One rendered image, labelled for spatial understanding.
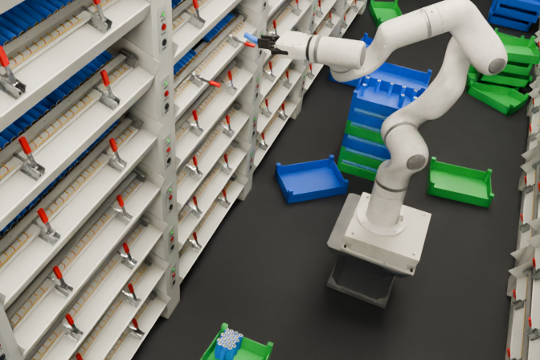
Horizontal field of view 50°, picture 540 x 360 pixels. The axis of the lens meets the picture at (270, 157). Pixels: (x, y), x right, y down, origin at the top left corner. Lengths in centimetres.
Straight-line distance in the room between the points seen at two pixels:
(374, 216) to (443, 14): 79
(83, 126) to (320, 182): 169
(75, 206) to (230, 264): 114
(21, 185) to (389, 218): 136
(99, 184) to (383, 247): 109
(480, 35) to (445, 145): 150
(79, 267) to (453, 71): 125
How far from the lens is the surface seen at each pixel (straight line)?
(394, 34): 175
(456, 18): 180
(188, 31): 168
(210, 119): 200
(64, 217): 142
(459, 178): 309
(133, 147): 158
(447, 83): 192
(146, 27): 144
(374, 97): 276
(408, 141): 194
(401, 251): 215
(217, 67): 190
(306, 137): 309
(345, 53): 172
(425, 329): 243
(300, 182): 282
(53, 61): 119
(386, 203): 212
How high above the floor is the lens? 194
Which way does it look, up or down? 41 degrees down
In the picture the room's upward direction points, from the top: 7 degrees clockwise
